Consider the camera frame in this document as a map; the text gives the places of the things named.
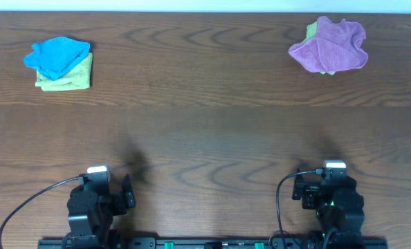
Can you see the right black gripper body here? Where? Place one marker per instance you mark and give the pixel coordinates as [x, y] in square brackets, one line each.
[310, 198]

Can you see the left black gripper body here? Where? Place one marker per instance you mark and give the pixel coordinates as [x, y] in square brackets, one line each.
[121, 199]

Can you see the purple microfiber cloth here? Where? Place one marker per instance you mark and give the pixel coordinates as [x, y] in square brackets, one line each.
[339, 45]

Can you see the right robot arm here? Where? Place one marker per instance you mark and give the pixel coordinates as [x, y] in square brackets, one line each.
[338, 206]

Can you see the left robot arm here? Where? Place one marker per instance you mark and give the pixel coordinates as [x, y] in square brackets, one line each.
[91, 209]

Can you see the green folded cloth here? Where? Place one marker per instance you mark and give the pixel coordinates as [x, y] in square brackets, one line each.
[76, 79]

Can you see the green crumpled cloth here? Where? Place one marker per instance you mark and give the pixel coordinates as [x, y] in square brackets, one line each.
[311, 56]

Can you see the blue folded cloth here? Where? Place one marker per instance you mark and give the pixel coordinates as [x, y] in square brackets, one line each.
[56, 57]

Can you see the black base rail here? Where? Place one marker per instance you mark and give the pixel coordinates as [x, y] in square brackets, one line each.
[152, 243]

